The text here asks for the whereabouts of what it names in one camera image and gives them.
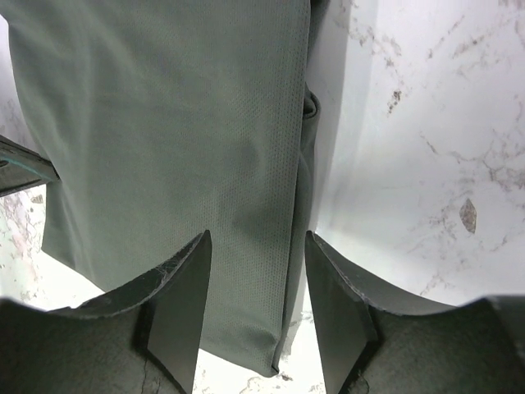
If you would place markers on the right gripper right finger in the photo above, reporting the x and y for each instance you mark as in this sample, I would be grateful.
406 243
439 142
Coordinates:
374 337

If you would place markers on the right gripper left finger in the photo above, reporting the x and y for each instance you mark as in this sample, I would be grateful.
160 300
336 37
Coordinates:
142 337

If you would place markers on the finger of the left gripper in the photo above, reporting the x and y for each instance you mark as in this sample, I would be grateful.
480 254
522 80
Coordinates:
22 168

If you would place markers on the dark grey t shirt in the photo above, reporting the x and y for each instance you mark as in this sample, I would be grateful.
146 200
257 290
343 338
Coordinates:
167 118

